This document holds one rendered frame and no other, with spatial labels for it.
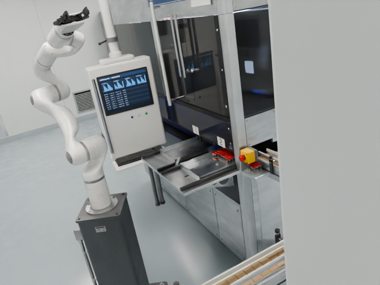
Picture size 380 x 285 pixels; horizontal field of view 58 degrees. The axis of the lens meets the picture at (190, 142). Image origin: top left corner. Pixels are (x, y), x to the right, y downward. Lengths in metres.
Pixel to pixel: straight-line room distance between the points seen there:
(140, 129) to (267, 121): 1.14
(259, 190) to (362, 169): 2.01
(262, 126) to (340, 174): 1.83
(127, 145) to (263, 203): 1.20
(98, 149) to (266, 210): 1.19
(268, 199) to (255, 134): 0.49
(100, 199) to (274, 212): 1.18
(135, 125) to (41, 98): 1.01
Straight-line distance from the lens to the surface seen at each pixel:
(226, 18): 1.92
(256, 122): 2.12
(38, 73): 2.08
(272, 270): 1.38
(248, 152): 2.03
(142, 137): 2.88
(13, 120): 7.32
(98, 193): 2.02
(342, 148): 0.33
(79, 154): 1.90
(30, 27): 7.18
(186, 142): 2.66
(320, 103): 0.33
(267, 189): 2.36
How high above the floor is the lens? 1.88
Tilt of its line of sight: 22 degrees down
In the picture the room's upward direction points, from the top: 10 degrees counter-clockwise
